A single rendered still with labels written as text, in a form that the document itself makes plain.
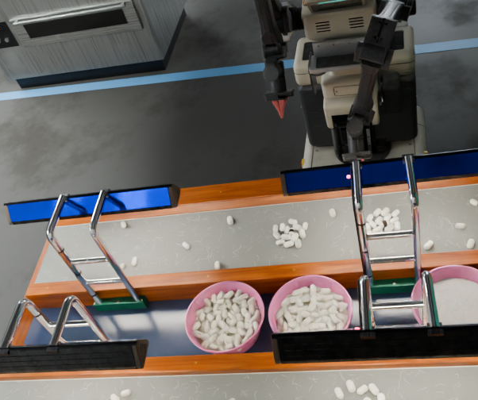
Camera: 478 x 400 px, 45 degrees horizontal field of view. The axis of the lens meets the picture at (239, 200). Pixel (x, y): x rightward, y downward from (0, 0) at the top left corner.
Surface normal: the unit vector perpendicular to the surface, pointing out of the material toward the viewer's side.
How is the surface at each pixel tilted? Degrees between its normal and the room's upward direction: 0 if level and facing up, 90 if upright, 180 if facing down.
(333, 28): 98
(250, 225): 0
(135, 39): 90
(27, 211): 58
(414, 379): 0
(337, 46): 90
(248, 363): 0
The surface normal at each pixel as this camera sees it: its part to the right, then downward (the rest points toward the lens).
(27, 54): -0.15, 0.74
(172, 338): -0.24, -0.67
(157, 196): -0.20, 0.27
